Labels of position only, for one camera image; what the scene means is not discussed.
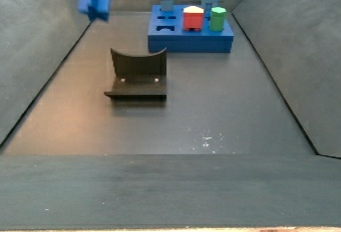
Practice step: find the red pentagon peg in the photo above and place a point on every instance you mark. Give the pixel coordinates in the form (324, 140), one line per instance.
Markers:
(191, 18)

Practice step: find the blue shape sorter board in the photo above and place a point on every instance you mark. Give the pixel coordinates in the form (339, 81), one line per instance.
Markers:
(167, 35)

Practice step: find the black curved fixture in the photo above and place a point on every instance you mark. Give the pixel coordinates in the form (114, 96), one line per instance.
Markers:
(141, 76)

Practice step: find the green hexagonal peg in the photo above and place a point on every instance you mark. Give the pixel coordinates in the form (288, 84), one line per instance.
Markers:
(217, 18)

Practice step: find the short light blue peg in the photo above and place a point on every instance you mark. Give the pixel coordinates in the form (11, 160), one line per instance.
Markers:
(166, 5)

